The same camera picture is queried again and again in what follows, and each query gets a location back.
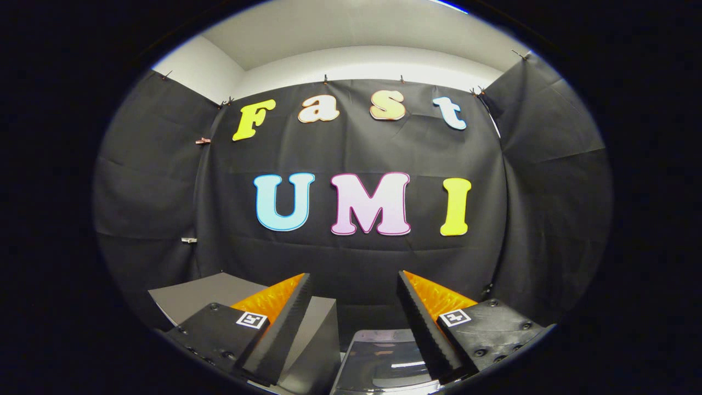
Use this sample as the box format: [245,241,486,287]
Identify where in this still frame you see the black backdrop cloth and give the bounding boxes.
[93,52,612,330]

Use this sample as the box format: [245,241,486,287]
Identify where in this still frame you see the grey washing machine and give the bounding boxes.
[329,328,442,394]

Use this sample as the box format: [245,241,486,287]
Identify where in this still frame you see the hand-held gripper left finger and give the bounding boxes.
[155,273,313,387]

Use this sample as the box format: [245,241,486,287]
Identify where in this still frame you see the grey box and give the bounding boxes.
[148,273,342,394]

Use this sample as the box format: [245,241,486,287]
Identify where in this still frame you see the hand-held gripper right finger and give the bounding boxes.
[396,270,554,385]

